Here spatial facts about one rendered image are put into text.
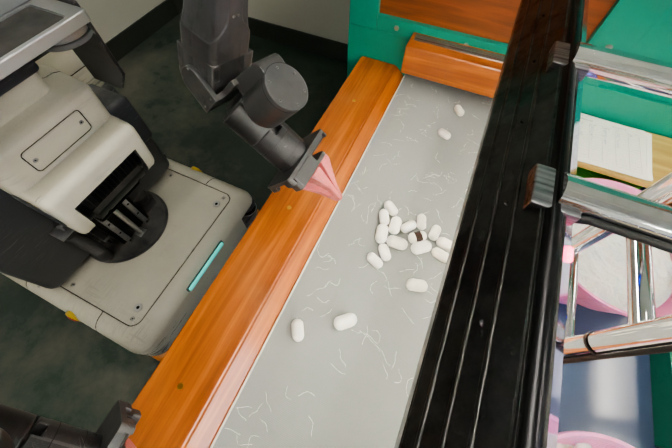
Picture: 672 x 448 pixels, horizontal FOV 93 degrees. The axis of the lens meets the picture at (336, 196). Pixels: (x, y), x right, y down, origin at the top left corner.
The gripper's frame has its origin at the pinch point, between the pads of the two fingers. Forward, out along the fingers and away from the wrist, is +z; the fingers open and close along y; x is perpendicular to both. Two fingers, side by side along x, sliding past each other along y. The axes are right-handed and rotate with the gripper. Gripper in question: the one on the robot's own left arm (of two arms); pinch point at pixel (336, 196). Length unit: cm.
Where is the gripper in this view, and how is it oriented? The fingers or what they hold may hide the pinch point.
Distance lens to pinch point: 50.3
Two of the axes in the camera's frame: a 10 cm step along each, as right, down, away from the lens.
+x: -6.1, 1.5, 7.8
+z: 6.8, 6.1, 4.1
